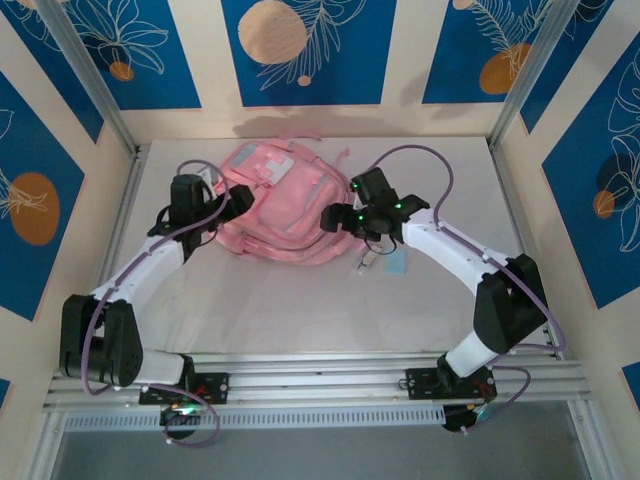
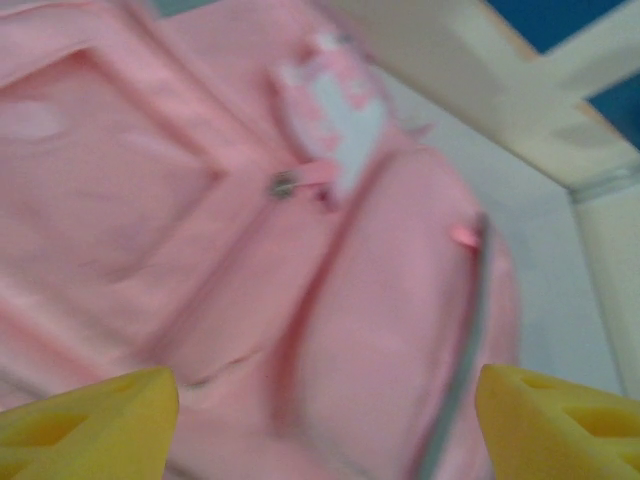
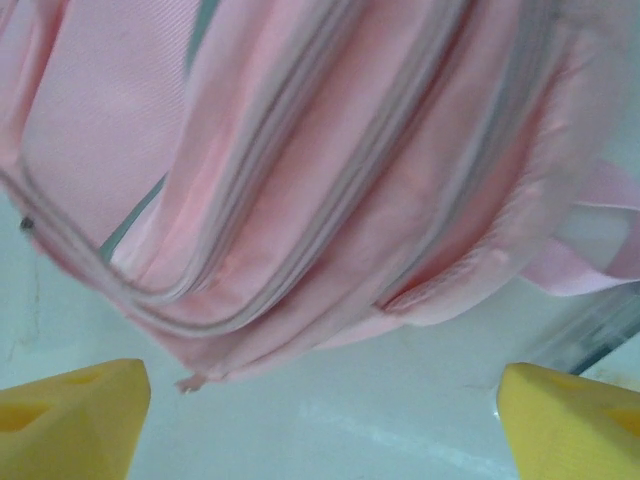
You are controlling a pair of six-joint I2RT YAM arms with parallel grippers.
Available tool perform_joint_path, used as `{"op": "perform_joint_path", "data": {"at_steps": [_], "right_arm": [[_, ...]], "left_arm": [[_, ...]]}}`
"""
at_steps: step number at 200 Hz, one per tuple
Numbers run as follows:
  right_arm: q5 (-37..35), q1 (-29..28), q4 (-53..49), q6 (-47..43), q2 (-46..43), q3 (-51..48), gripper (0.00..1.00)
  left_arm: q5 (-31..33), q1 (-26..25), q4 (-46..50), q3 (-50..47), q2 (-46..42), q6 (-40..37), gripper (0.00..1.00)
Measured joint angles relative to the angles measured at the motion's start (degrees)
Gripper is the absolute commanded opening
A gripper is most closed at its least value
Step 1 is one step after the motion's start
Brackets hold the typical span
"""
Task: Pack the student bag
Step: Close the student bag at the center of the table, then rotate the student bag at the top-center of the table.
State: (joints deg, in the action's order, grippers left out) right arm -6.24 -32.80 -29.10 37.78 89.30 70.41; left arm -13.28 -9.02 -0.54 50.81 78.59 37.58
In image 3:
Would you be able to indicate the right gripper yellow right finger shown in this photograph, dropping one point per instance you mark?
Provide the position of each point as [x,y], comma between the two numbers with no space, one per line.
[575,430]

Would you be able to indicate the pink student backpack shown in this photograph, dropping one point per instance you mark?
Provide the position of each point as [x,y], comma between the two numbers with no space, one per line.
[300,200]

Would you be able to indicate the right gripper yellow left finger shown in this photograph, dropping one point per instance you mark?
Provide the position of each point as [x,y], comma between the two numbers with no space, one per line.
[65,430]

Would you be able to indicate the aluminium table side rail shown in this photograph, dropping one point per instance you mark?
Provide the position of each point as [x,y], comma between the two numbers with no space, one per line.
[610,325]

